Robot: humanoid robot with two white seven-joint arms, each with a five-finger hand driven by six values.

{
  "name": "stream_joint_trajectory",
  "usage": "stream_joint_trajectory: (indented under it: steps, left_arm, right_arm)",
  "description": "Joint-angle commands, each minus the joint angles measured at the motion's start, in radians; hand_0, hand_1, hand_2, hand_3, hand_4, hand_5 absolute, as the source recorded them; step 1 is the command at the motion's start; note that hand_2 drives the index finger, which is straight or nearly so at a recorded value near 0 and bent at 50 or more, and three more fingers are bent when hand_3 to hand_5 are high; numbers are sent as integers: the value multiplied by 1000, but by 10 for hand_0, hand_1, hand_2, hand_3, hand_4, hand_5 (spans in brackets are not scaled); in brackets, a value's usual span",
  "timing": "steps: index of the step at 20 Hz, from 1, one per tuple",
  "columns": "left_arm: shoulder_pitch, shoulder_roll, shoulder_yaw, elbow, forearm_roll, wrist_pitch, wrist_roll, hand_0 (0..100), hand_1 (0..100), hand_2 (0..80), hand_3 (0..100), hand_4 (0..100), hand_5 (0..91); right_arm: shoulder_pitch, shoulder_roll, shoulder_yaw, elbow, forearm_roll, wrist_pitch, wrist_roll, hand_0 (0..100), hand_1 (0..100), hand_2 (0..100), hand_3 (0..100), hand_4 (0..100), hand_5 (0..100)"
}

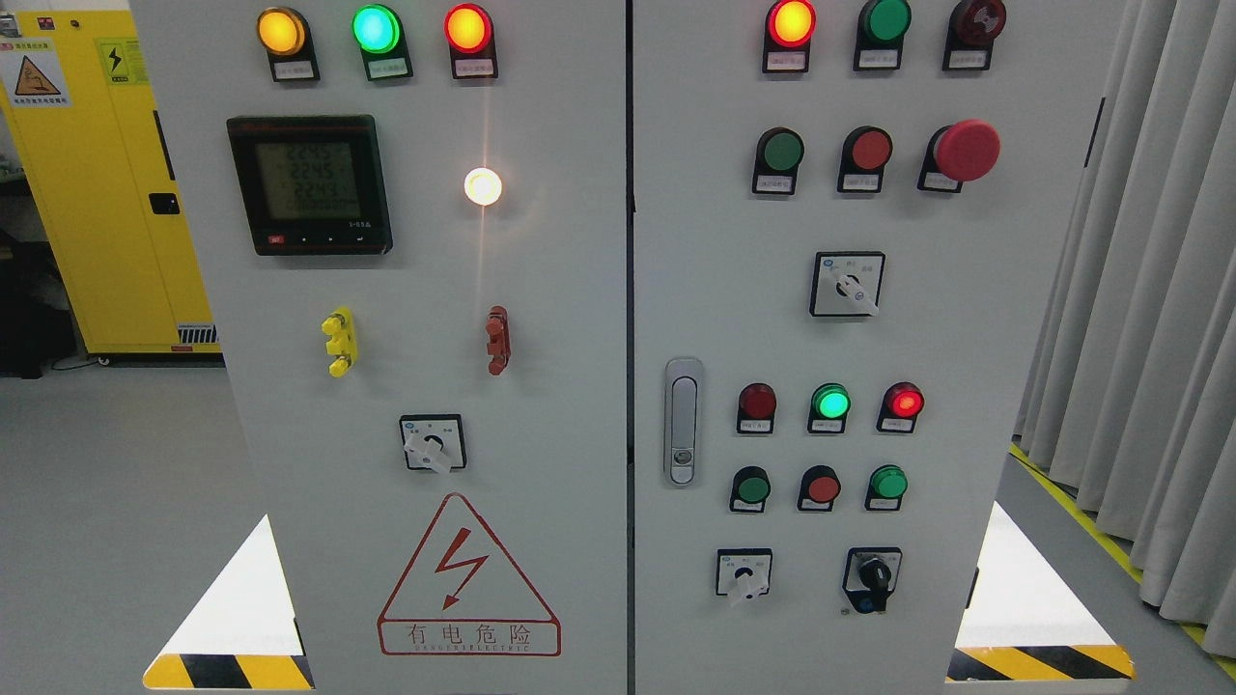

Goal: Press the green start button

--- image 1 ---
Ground red emergency stop mushroom button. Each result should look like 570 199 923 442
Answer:
915 119 1001 194

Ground red indicator lamp top left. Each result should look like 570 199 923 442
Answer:
444 2 498 79

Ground grey curtain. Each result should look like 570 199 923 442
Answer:
1015 1 1235 658

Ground lower right green push button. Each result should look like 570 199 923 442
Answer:
864 463 908 512

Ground green indicator lamp top right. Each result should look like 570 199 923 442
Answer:
853 0 913 70

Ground lower left rotary selector switch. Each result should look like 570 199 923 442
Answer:
714 548 773 606

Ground yellow floor marking tape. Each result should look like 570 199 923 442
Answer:
1009 441 1235 681

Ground green start push button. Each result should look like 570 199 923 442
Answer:
729 465 770 514

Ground red indicator lamp top right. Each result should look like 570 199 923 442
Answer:
761 0 817 74

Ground black digital power meter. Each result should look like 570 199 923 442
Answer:
227 115 393 256

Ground white lit indicator lamp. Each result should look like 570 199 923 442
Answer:
464 167 504 208

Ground lower red push button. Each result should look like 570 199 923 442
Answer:
798 465 842 512

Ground grey right cabinet door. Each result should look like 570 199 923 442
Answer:
632 1 1127 694

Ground yellow black hazard tape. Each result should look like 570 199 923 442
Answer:
142 653 315 690
946 644 1138 683

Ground upper green push button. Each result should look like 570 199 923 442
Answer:
751 126 806 195

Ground grey left cabinet door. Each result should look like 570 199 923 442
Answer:
131 1 628 694

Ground yellow test terminal block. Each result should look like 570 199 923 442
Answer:
321 305 358 378

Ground yellow safety storage cabinet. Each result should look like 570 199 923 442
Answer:
2 10 221 356

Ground green indicator lamp top left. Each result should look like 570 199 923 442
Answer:
351 4 413 82

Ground green indicator lamp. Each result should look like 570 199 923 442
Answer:
853 0 913 70
806 382 852 434
351 4 413 82

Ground right yellow black hazard tape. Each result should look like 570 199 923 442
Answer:
946 644 1138 683

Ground yellow indicator lamp top left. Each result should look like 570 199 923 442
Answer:
257 6 321 83

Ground black key selector switch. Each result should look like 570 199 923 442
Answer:
842 547 902 613

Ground silver cabinet door handle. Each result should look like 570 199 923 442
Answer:
662 357 705 486

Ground red test terminal block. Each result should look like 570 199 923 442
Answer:
485 305 512 375

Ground upper red push button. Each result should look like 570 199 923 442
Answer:
837 125 892 194

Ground red electrical hazard warning sticker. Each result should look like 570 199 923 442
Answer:
377 492 562 658

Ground middle green indicator lamp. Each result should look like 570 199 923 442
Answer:
806 382 852 434

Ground left door rotary selector switch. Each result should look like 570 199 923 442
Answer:
399 414 467 474

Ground left yellow black hazard tape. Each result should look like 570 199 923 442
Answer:
142 653 315 690

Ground red push button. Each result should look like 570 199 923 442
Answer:
798 465 842 512
837 125 892 194

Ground dark red buzzer lamp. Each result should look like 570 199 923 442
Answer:
941 0 1009 70

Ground grey cabinet door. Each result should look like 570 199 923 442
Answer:
632 1 1127 694
131 1 628 694

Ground red indicator lamp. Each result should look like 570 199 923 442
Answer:
444 2 498 79
761 0 817 74
735 382 777 435
878 381 925 434

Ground upper right rotary selector switch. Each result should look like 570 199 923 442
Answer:
808 252 885 318

